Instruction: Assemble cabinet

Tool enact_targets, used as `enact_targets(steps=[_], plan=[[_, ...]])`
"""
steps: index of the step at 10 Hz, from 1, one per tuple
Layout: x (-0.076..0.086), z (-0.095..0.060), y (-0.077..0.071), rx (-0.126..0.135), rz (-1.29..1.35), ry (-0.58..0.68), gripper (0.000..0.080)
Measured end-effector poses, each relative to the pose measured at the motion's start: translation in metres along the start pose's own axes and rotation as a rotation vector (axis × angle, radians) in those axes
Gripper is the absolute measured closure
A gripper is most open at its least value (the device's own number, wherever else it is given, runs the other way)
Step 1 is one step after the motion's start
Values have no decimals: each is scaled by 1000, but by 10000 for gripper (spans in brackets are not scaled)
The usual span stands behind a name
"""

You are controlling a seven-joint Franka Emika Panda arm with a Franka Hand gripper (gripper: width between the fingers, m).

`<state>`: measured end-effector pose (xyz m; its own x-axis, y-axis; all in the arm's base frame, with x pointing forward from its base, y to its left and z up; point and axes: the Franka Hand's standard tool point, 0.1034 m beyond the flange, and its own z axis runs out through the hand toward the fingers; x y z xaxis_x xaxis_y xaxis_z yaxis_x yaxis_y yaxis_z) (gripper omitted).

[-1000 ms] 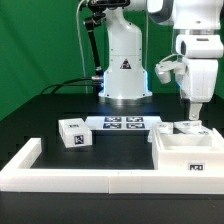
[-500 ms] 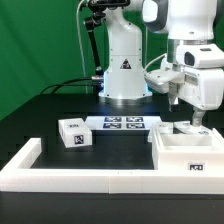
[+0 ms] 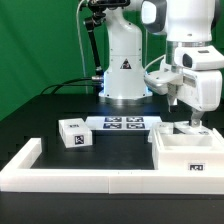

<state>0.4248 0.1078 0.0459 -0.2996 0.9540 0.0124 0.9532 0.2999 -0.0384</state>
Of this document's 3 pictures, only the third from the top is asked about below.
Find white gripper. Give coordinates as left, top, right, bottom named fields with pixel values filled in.
left=168, top=69, right=222, bottom=127

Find white cabinet body box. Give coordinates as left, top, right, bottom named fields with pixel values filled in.
left=152, top=129, right=224, bottom=172

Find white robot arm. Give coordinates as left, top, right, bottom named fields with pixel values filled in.
left=100, top=0, right=224, bottom=126

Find white cabinet top block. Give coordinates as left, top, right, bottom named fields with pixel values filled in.
left=58, top=118, right=92, bottom=148

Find white U-shaped fence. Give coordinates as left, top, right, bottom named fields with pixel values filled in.
left=0, top=138, right=224, bottom=194

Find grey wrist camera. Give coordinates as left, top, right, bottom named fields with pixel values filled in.
left=144, top=71, right=182, bottom=95

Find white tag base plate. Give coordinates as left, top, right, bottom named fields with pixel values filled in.
left=85, top=116, right=161, bottom=131

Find black cables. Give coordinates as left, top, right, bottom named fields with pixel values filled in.
left=40, top=77, right=105, bottom=96

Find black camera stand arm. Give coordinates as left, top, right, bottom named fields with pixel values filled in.
left=79, top=0, right=130, bottom=82

